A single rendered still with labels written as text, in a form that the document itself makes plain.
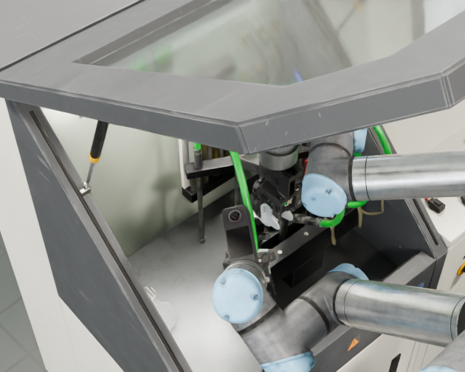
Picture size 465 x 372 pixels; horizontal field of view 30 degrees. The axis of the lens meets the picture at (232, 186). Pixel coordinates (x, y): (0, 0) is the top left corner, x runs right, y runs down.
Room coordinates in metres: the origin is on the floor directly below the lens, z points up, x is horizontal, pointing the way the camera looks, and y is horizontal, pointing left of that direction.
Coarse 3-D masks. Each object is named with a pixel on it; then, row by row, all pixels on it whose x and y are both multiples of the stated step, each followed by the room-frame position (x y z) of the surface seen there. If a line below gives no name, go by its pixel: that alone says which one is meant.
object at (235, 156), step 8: (200, 144) 1.31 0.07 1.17; (200, 152) 1.31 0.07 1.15; (232, 152) 1.06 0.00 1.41; (232, 160) 1.05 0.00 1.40; (240, 160) 1.05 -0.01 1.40; (240, 168) 1.04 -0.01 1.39; (240, 176) 1.03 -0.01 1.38; (240, 184) 1.02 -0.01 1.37; (248, 192) 1.01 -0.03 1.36; (248, 200) 0.99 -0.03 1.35; (248, 208) 0.98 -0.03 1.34; (256, 232) 0.96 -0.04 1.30; (256, 240) 0.96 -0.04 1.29; (256, 248) 0.95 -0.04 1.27
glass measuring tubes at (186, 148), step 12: (180, 144) 1.37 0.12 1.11; (192, 144) 1.36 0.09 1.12; (180, 156) 1.37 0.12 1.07; (192, 156) 1.36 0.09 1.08; (204, 156) 1.38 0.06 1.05; (216, 156) 1.41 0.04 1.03; (180, 168) 1.38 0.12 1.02; (192, 180) 1.36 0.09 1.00; (204, 180) 1.38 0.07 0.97; (216, 180) 1.40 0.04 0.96; (192, 192) 1.36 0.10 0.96; (204, 192) 1.37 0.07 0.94
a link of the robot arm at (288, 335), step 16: (304, 304) 0.74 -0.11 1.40; (272, 320) 0.71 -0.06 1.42; (288, 320) 0.71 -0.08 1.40; (304, 320) 0.72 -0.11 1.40; (320, 320) 0.72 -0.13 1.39; (240, 336) 0.70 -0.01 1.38; (256, 336) 0.69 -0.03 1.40; (272, 336) 0.69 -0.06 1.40; (288, 336) 0.69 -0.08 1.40; (304, 336) 0.69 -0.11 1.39; (320, 336) 0.71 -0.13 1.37; (256, 352) 0.67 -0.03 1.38; (272, 352) 0.67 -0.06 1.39; (288, 352) 0.67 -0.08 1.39; (304, 352) 0.67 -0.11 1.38; (272, 368) 0.65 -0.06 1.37; (288, 368) 0.65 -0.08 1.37; (304, 368) 0.65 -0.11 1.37
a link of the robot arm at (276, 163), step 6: (258, 156) 1.11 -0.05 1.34; (264, 156) 1.09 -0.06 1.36; (270, 156) 1.09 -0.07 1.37; (276, 156) 1.08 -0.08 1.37; (282, 156) 1.08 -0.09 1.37; (288, 156) 1.09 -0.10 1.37; (294, 156) 1.10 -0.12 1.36; (264, 162) 1.09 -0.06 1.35; (270, 162) 1.09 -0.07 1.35; (276, 162) 1.08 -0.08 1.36; (282, 162) 1.08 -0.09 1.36; (288, 162) 1.09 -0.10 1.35; (294, 162) 1.10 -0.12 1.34; (270, 168) 1.09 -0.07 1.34; (276, 168) 1.08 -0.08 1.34; (282, 168) 1.08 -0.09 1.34
